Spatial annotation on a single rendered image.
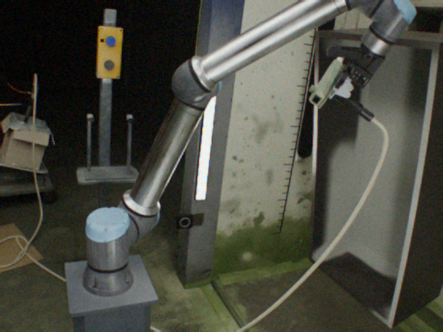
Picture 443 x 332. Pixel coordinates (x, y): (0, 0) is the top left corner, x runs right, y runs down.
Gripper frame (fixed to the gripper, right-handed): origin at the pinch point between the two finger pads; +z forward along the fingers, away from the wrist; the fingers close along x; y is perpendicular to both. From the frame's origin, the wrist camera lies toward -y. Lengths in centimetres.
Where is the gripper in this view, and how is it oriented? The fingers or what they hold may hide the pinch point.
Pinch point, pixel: (331, 92)
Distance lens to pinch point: 128.0
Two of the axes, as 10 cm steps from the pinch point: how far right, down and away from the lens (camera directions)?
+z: -4.0, 6.1, 6.8
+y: 8.3, 5.6, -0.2
